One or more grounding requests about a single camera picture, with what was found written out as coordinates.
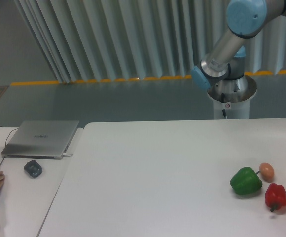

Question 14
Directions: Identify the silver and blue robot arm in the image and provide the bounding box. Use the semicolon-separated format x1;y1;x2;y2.
191;0;286;90

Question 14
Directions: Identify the silver closed laptop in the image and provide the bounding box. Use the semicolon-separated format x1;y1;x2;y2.
1;120;79;159

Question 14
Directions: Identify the white pleated curtain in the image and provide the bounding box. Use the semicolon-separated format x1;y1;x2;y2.
13;0;286;84

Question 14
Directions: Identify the green bell pepper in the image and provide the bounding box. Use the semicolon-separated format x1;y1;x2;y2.
230;167;263;195

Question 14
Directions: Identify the brown egg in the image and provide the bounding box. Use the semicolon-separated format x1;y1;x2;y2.
259;163;275;182

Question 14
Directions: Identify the red bell pepper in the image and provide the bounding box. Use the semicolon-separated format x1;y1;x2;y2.
265;183;286;212

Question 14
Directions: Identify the grey mouse cable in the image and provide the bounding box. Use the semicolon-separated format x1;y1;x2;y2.
0;125;19;173

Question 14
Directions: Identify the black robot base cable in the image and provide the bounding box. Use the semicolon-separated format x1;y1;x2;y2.
220;92;229;120

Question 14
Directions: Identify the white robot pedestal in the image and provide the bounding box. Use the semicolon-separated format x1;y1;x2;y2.
207;75;257;119

